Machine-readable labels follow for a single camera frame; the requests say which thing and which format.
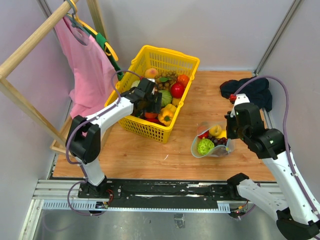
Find green grapes bunch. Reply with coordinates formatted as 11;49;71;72
155;71;178;91

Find green garment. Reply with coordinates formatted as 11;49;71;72
83;23;120;71

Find red orange fruit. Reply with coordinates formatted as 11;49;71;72
197;131;209;139

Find grey hanger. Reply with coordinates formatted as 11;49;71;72
65;13;90;46

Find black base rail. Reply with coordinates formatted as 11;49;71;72
77;179;246;210

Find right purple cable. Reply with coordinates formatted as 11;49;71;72
231;75;320;218

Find clear zip top bag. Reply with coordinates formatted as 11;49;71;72
190;121;235;158

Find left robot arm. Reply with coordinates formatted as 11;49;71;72
66;77;162;198

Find green custard apple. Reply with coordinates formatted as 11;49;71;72
197;138;215;156

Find pink shirt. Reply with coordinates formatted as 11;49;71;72
54;16;118;118

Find red chili pepper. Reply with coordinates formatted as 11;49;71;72
145;118;161;124

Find dark navy cloth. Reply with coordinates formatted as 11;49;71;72
219;77;273;112

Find orange persimmon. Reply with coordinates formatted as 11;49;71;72
177;74;190;88

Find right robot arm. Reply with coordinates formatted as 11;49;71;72
225;96;320;240

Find small yellow fruit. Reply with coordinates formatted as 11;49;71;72
171;97;181;107

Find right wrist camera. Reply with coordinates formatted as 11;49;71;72
229;93;250;118

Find red apple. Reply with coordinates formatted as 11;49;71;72
170;82;185;99

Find yellow peach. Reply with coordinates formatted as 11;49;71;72
209;124;222;137

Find purple grapes bunch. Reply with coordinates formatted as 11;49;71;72
208;136;228;147

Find yellow hanger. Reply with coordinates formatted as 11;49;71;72
66;0;119;62

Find yellow plastic basket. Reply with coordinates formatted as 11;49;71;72
118;45;200;144

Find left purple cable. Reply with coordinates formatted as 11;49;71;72
65;69;143;216

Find yellow bell pepper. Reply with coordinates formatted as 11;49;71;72
157;104;177;126

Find wooden clothes rack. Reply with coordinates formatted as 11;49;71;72
0;1;72;149

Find purple cable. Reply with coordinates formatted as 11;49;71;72
65;69;143;216
231;75;320;218

